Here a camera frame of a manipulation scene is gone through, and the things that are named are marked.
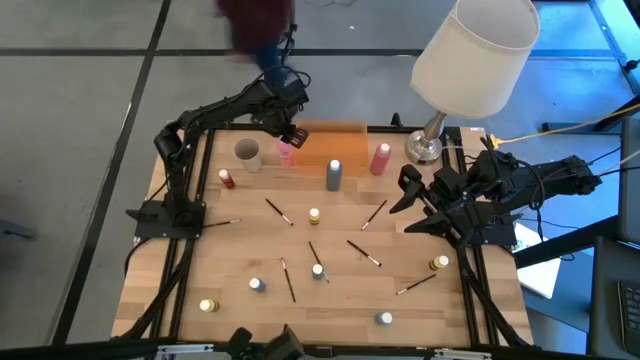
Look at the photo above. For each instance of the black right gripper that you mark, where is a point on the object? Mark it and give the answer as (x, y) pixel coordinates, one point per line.
(460, 205)

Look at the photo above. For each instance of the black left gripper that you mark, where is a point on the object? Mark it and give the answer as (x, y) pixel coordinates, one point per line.
(277, 102)

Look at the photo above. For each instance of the large pink paint bottle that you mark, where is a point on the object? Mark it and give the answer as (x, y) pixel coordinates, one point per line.
(286, 156)

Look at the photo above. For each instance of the large coral paint bottle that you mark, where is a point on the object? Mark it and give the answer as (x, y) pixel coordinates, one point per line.
(380, 160)

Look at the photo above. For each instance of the large grey paint bottle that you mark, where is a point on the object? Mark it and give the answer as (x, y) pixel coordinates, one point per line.
(334, 177)

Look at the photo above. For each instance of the small red paint bottle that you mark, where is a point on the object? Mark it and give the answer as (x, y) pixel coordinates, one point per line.
(226, 179)

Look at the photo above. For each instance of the small orange paint bottle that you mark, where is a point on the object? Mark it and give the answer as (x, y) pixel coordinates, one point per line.
(314, 216)

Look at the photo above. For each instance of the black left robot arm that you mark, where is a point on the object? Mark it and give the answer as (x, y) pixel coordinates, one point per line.
(215, 110)

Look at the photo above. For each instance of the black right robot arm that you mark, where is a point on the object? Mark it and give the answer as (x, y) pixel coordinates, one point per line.
(560, 177)

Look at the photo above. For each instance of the small yellow paint bottle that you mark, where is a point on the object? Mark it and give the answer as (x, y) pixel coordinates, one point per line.
(439, 263)
(209, 305)

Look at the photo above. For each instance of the small grey-blue paint bottle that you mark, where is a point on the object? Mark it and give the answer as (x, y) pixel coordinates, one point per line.
(384, 318)

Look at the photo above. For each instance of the small blue paint bottle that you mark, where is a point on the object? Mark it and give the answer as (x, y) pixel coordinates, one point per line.
(257, 285)

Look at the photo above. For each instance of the orange translucent plastic tray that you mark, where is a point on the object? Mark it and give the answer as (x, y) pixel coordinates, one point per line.
(330, 145)

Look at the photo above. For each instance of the white paper cup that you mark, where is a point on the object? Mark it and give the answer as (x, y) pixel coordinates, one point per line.
(248, 156)

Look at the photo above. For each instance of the person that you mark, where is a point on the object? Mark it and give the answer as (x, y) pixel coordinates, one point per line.
(255, 25)

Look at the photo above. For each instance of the white flat box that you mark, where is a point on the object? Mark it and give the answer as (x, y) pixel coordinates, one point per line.
(540, 272)

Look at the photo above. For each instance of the black metal beam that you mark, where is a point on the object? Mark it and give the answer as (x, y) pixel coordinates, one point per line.
(565, 243)

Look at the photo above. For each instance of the silver lamp cream shade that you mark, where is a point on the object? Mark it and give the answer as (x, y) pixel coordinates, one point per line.
(475, 55)

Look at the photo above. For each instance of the dark grey desk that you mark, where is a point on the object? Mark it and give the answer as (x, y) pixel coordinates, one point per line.
(607, 300)

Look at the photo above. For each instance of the grey cabinet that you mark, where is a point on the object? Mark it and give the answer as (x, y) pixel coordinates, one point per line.
(631, 180)

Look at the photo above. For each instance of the black keyboard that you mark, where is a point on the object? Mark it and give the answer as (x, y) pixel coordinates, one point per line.
(631, 310)

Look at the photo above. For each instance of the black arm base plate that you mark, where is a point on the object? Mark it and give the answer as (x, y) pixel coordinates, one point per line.
(506, 237)
(150, 226)

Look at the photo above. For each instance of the black aluminium rig frame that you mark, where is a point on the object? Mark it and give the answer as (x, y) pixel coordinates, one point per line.
(75, 352)

